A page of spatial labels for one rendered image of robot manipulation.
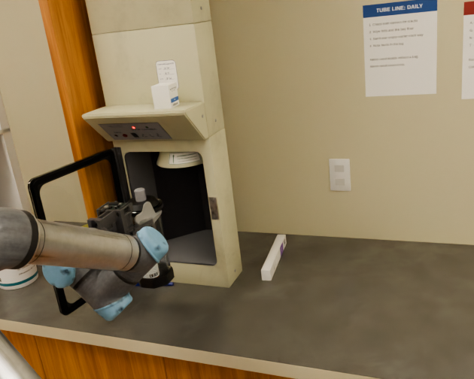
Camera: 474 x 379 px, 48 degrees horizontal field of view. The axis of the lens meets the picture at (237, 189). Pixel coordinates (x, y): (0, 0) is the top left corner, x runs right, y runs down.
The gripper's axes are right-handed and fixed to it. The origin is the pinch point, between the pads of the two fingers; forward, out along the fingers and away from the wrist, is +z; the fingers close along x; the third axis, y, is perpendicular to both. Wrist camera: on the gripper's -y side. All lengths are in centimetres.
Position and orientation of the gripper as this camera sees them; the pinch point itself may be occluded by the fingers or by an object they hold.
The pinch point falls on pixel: (143, 213)
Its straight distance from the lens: 143.6
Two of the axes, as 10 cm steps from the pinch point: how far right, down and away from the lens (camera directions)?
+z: 3.7, -3.7, 8.5
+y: -1.3, -9.3, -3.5
